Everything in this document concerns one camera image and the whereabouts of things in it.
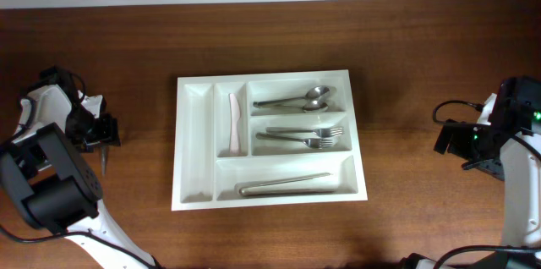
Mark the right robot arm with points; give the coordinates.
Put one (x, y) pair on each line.
(504, 143)

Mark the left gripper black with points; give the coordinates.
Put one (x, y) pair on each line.
(106, 131)

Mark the white plastic cutlery tray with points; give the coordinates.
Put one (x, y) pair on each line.
(205, 173)

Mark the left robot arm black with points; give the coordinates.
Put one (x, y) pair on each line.
(50, 184)

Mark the pink plastic knife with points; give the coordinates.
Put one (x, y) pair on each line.
(234, 146)

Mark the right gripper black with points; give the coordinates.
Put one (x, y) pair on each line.
(455, 142)

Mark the metal fork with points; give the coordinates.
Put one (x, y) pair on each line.
(314, 143)
(319, 132)

